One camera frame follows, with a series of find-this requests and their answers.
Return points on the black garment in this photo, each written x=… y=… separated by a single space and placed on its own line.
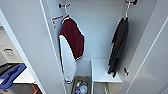
x=120 y=43

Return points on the white clothes hanger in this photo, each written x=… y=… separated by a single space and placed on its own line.
x=126 y=13
x=67 y=12

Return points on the maroon and white jacket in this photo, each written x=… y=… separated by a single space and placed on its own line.
x=73 y=36

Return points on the white wardrobe carcass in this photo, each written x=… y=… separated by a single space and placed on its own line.
x=96 y=33

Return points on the white wardrobe shelf block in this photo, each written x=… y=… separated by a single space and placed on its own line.
x=100 y=71

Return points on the brown box of toys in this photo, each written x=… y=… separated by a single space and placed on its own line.
x=76 y=80

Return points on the orange striped white label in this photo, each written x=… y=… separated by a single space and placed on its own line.
x=56 y=17

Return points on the pale blue plastic item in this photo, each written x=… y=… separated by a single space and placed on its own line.
x=83 y=89

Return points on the small black door latch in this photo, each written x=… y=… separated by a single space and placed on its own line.
x=126 y=71

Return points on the orange folding stand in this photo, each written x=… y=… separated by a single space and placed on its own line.
x=36 y=88

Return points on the black bag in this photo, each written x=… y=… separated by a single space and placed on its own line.
x=5 y=66

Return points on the black wall hook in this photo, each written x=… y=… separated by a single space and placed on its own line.
x=133 y=2
x=61 y=5

